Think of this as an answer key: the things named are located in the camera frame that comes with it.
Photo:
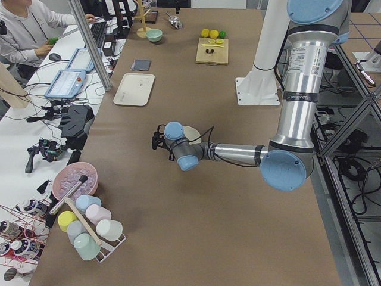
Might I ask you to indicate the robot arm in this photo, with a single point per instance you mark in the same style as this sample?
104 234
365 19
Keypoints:
287 71

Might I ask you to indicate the cream rectangular tray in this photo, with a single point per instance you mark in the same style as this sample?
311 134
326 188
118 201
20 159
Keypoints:
134 89

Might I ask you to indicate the dark framed tray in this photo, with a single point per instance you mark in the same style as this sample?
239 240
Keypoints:
151 17

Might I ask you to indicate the cream round plate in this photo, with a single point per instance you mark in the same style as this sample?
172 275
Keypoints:
192 135

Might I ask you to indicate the grey folded cloth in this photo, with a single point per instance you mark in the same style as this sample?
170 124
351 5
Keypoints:
140 65

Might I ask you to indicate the wooden cutting board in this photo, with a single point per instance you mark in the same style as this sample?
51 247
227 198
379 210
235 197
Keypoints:
219 57

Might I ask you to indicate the yellow plastic knife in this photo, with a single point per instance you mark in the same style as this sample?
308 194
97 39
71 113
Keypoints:
212 45

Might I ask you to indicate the whole yellow lemon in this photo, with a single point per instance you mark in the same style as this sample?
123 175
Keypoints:
213 34
205 33

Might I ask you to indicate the black tipped metal muddler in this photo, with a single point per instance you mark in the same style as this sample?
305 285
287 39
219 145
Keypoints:
71 191

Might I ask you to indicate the green lime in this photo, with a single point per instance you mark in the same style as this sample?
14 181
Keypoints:
222 34

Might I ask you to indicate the mint green bowl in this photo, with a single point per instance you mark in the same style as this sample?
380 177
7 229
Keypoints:
154 35

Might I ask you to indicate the black stand device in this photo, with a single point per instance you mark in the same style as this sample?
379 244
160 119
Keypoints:
75 125

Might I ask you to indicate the white plastic cup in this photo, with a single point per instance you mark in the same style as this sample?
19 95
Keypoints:
109 229

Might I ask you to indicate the pink plastic cup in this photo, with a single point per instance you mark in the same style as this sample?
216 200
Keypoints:
95 213

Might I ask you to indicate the wooden cup tree stand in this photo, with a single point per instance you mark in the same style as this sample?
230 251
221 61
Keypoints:
143 10

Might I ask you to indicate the blue plastic cup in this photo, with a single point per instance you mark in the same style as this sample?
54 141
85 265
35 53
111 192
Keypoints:
84 201

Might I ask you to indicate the metal scoop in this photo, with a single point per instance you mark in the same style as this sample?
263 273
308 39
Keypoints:
174 21

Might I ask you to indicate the pink bowl with ice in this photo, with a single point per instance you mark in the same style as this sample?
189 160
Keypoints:
70 175

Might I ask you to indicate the far blue teach pendant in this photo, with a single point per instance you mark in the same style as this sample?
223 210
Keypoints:
81 60

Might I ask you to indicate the blue teach pendant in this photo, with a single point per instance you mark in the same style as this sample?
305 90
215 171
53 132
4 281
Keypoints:
81 60
66 84

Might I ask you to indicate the near blue teach pendant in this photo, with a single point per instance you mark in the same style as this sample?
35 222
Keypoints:
66 84

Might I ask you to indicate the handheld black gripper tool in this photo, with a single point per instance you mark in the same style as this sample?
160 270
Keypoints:
49 149

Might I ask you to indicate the grey plastic cup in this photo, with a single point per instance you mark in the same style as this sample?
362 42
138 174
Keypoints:
74 230

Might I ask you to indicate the black keyboard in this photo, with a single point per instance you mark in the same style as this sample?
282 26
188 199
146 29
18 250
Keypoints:
98 32

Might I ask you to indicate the yellow plastic cup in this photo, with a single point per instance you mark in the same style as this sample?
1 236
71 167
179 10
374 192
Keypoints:
65 218

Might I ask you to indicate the mint plastic cup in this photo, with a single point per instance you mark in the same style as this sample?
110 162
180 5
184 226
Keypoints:
86 246

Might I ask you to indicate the computer mouse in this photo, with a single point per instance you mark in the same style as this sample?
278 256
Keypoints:
54 57

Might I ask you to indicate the seated person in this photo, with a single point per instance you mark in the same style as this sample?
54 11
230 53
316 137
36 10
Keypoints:
30 28

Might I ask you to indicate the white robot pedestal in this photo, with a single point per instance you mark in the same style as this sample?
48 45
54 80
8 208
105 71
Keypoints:
259 86

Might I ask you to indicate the white wire cup rack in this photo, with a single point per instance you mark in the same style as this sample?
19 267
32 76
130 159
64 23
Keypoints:
106 249

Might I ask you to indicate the aluminium frame post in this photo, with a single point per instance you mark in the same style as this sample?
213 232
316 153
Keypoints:
79 15

